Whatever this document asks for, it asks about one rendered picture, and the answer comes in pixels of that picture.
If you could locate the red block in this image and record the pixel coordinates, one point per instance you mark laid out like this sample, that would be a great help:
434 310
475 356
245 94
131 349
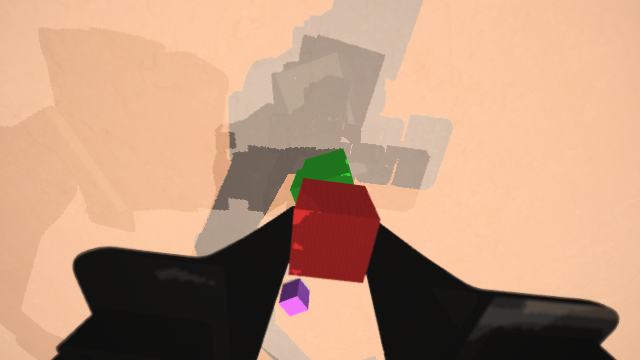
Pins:
334 231

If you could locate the green block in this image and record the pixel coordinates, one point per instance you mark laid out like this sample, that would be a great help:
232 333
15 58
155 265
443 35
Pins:
335 170
327 157

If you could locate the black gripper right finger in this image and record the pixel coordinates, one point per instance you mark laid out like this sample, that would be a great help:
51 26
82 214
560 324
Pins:
423 312

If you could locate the purple block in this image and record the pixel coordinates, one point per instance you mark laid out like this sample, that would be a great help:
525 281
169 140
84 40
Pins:
294 297

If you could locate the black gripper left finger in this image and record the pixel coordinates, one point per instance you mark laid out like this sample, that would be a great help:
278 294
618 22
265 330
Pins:
233 289

